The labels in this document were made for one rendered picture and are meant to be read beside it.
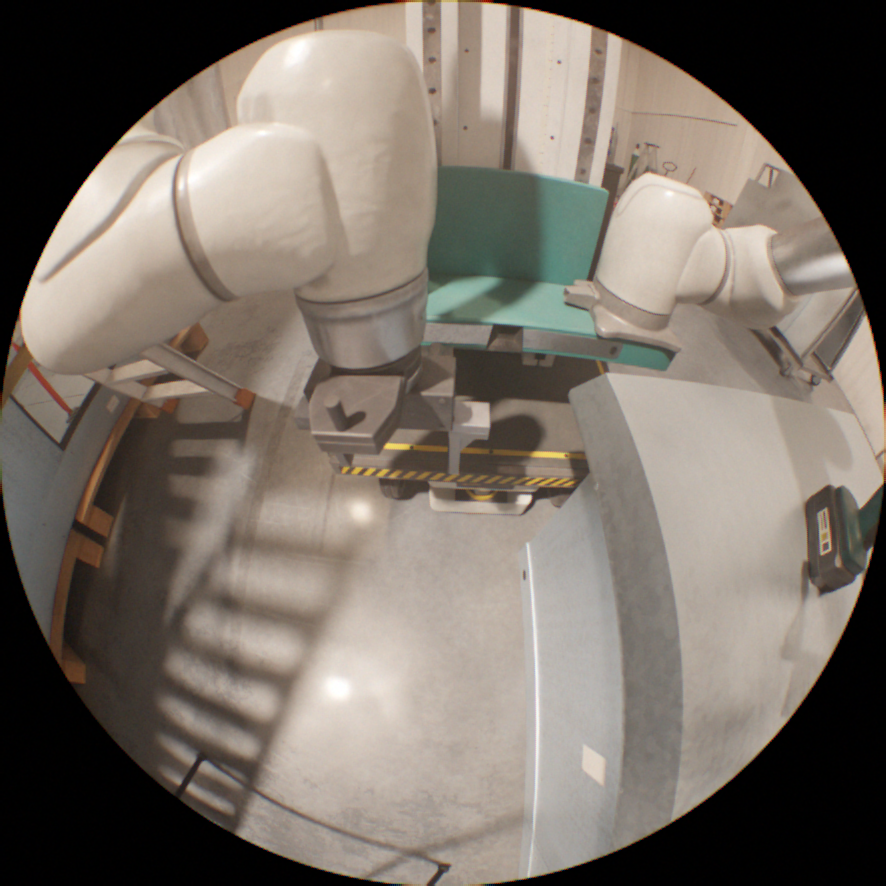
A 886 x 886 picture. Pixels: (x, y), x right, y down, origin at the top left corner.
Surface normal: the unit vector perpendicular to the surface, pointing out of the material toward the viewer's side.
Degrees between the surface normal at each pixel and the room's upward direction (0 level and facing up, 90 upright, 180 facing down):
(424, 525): 0
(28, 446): 90
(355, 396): 0
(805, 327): 78
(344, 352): 90
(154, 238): 73
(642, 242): 87
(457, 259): 90
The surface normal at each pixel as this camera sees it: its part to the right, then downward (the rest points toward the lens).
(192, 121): 0.65, 0.71
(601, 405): -0.92, -0.21
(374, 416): 0.00, -0.55
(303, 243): 0.20, 0.88
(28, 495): 1.00, 0.04
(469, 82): -0.07, 0.83
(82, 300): 0.33, 0.67
